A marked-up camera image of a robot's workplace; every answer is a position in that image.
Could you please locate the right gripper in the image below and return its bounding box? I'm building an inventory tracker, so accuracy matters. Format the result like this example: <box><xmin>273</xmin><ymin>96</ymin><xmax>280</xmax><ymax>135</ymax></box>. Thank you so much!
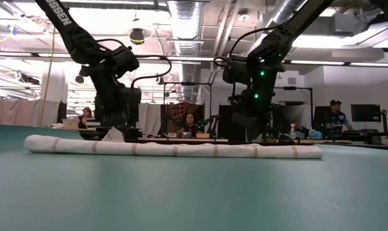
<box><xmin>243</xmin><ymin>91</ymin><xmax>275</xmax><ymax>142</ymax></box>

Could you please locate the silver laptop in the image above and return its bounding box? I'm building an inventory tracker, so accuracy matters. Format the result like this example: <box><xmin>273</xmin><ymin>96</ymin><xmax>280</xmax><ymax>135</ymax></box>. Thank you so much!
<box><xmin>61</xmin><ymin>118</ymin><xmax>82</xmax><ymax>130</ymax></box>

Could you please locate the grey hanging cloth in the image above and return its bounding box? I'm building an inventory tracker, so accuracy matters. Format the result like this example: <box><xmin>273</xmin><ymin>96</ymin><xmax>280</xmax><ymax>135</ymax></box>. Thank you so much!
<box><xmin>30</xmin><ymin>99</ymin><xmax>60</xmax><ymax>126</ymax></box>

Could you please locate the person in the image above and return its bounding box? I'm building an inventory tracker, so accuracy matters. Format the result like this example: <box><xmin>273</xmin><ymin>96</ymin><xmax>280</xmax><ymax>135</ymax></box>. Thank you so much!
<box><xmin>324</xmin><ymin>99</ymin><xmax>355</xmax><ymax>133</ymax></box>
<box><xmin>77</xmin><ymin>107</ymin><xmax>94</xmax><ymax>130</ymax></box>
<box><xmin>177</xmin><ymin>112</ymin><xmax>204</xmax><ymax>138</ymax></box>

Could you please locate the black partition panel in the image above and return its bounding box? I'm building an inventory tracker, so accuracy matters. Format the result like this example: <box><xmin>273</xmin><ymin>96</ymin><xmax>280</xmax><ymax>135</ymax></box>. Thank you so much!
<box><xmin>218</xmin><ymin>104</ymin><xmax>246</xmax><ymax>142</ymax></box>
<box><xmin>57</xmin><ymin>101</ymin><xmax>68</xmax><ymax>124</ymax></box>

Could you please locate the black wall monitor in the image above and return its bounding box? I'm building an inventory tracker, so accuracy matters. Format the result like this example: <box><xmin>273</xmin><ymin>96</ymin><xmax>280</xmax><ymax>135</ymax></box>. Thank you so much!
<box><xmin>350</xmin><ymin>103</ymin><xmax>382</xmax><ymax>123</ymax></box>

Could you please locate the silver ventilation duct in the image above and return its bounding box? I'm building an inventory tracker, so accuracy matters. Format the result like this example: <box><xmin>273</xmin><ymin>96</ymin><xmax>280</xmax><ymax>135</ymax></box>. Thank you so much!
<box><xmin>254</xmin><ymin>0</ymin><xmax>310</xmax><ymax>42</ymax></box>
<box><xmin>166</xmin><ymin>0</ymin><xmax>204</xmax><ymax>100</ymax></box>

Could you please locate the pink hanging cloth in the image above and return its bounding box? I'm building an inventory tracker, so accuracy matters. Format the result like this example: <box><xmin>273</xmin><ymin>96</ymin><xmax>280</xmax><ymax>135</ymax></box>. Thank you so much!
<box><xmin>0</xmin><ymin>99</ymin><xmax>33</xmax><ymax>126</ymax></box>

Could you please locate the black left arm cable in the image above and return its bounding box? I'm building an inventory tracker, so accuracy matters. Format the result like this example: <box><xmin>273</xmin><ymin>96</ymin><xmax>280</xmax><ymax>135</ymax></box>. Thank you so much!
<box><xmin>96</xmin><ymin>37</ymin><xmax>173</xmax><ymax>89</ymax></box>

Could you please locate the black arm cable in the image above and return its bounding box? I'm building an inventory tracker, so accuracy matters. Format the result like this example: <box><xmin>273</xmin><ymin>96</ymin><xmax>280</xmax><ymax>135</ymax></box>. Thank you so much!
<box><xmin>213</xmin><ymin>26</ymin><xmax>280</xmax><ymax>69</ymax></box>
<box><xmin>96</xmin><ymin>37</ymin><xmax>173</xmax><ymax>89</ymax></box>

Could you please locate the white hanging cloth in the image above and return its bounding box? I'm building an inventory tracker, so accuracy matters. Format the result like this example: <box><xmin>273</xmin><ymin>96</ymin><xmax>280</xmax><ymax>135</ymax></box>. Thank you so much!
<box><xmin>139</xmin><ymin>102</ymin><xmax>163</xmax><ymax>138</ymax></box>

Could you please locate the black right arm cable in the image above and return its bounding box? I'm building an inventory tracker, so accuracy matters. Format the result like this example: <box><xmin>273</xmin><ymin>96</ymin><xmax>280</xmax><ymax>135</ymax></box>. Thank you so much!
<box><xmin>213</xmin><ymin>26</ymin><xmax>280</xmax><ymax>69</ymax></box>

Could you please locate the black monitor panel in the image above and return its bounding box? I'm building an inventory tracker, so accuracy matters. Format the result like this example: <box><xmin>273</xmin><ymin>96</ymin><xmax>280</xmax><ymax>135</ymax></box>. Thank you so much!
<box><xmin>313</xmin><ymin>105</ymin><xmax>342</xmax><ymax>132</ymax></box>

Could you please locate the black desk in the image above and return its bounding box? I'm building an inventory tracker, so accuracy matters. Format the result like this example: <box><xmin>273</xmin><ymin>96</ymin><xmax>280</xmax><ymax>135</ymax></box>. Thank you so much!
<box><xmin>340</xmin><ymin>108</ymin><xmax>388</xmax><ymax>145</ymax></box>

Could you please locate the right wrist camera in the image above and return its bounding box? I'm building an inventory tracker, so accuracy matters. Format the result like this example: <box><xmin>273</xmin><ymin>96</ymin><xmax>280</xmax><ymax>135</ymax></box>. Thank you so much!
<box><xmin>229</xmin><ymin>89</ymin><xmax>251</xmax><ymax>124</ymax></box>

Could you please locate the patterned red fabric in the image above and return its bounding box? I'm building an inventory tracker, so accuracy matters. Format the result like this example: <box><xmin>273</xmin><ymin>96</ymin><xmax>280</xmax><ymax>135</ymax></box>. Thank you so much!
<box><xmin>166</xmin><ymin>101</ymin><xmax>205</xmax><ymax>135</ymax></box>

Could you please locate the wooden desk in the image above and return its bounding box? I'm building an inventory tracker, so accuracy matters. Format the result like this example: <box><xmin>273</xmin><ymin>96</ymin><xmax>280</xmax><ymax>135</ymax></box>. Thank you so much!
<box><xmin>277</xmin><ymin>137</ymin><xmax>352</xmax><ymax>144</ymax></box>

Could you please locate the black frame stand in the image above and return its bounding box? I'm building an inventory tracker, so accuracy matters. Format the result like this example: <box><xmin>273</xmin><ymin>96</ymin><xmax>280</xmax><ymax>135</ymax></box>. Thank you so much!
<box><xmin>272</xmin><ymin>85</ymin><xmax>313</xmax><ymax>129</ymax></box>
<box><xmin>163</xmin><ymin>81</ymin><xmax>213</xmax><ymax>139</ymax></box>

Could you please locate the yellow hanging cable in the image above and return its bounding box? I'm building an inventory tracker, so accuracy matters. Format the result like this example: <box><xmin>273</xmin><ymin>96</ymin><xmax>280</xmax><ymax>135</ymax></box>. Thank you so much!
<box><xmin>39</xmin><ymin>27</ymin><xmax>57</xmax><ymax>126</ymax></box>

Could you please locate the blue bag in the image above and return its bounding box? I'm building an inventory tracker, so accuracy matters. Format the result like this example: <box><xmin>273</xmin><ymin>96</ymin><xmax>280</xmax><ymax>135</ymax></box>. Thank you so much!
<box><xmin>309</xmin><ymin>128</ymin><xmax>324</xmax><ymax>140</ymax></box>

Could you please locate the green table mat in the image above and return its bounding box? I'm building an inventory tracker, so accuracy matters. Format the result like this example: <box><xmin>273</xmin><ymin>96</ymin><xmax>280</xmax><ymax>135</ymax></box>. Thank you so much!
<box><xmin>0</xmin><ymin>123</ymin><xmax>388</xmax><ymax>231</ymax></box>

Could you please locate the white red-checked towel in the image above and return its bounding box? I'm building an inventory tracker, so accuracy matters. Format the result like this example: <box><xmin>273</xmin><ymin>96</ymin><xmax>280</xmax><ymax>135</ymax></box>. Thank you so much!
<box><xmin>23</xmin><ymin>126</ymin><xmax>324</xmax><ymax>160</ymax></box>

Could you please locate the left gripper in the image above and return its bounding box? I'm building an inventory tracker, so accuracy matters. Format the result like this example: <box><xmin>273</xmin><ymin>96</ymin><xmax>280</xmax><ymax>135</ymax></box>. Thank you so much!
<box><xmin>94</xmin><ymin>80</ymin><xmax>130</xmax><ymax>131</ymax></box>

